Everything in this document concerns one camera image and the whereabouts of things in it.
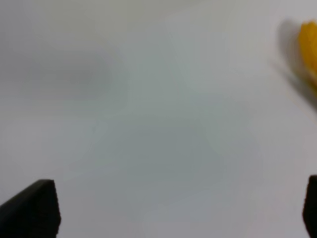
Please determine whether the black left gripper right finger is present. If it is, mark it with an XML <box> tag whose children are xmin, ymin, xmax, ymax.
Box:
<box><xmin>302</xmin><ymin>175</ymin><xmax>317</xmax><ymax>238</ymax></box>

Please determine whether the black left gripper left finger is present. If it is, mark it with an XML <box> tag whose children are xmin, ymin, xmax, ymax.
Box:
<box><xmin>0</xmin><ymin>179</ymin><xmax>61</xmax><ymax>238</ymax></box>

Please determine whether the yellow green toy corn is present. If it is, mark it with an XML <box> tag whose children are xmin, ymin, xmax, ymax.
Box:
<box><xmin>298</xmin><ymin>20</ymin><xmax>317</xmax><ymax>88</ymax></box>

